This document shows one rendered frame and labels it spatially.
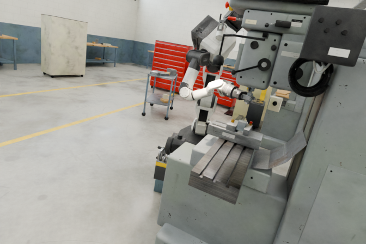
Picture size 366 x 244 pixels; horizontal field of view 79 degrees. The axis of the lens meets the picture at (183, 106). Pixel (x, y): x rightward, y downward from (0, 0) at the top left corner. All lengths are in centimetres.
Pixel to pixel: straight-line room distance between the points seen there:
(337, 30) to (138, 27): 1207
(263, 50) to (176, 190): 109
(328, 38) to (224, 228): 126
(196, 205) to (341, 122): 101
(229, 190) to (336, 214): 61
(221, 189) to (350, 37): 81
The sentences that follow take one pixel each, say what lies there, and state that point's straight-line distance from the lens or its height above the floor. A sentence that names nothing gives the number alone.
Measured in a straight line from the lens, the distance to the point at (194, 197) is 166.
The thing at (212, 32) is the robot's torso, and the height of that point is 161.
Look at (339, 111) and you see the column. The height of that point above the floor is 131.
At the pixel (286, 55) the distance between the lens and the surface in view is 133.
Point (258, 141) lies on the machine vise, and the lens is 148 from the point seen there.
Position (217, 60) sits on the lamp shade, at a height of 142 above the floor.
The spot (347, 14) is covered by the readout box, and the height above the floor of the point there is 170.
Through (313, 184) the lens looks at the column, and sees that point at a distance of 138.
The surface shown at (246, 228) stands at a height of 45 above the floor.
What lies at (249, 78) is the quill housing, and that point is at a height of 136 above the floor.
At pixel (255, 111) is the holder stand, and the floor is 105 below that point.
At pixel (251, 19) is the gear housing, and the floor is 168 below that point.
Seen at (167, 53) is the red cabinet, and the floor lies 115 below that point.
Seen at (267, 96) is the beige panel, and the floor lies 101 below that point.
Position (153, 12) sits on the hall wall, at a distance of 1245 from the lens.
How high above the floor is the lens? 149
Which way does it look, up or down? 16 degrees down
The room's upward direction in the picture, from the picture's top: 10 degrees clockwise
